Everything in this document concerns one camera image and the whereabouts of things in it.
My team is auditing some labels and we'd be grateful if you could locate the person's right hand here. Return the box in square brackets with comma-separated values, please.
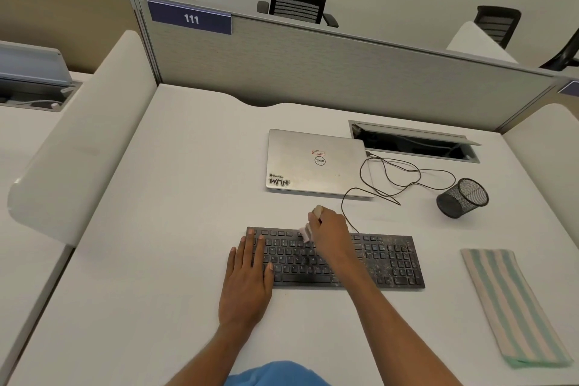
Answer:
[308, 207, 359, 272]

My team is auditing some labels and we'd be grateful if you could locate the person's left hand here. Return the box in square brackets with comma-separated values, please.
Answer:
[218, 236, 275, 333]

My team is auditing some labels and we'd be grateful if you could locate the small white cleaning brush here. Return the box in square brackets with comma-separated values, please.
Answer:
[298, 205, 324, 245]

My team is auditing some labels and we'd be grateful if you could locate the black computer keyboard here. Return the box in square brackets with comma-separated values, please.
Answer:
[246, 226, 426, 290]

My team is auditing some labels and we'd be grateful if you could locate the person's right forearm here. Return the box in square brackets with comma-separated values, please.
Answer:
[334, 257, 466, 386]

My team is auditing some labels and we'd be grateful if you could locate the person's left forearm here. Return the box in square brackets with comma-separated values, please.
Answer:
[164, 322, 268, 386]

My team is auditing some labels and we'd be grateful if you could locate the silver laptop with stickers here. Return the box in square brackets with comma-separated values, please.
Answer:
[265, 129, 375, 200]

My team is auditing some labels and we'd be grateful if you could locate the person's blue clothing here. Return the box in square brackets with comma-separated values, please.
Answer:
[224, 360, 334, 386]

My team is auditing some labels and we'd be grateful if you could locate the black mesh pen cup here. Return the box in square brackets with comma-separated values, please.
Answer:
[436, 178, 490, 220]

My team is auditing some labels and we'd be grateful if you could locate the grey fabric partition panel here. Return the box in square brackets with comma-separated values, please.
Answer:
[135, 0, 564, 134]

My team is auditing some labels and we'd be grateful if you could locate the green striped cloth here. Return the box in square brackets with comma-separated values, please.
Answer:
[460, 248, 574, 369]

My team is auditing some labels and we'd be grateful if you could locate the beige partition panel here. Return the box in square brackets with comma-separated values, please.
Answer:
[0, 0, 138, 75]

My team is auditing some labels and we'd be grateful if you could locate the thin black cable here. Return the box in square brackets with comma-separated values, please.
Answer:
[340, 152, 457, 235]

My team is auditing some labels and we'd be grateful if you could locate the desk cable tray with flap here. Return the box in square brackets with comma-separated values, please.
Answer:
[348, 119, 483, 164]

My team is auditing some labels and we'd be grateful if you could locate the neighbouring desk cable tray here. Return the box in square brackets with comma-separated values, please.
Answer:
[0, 40, 83, 113]

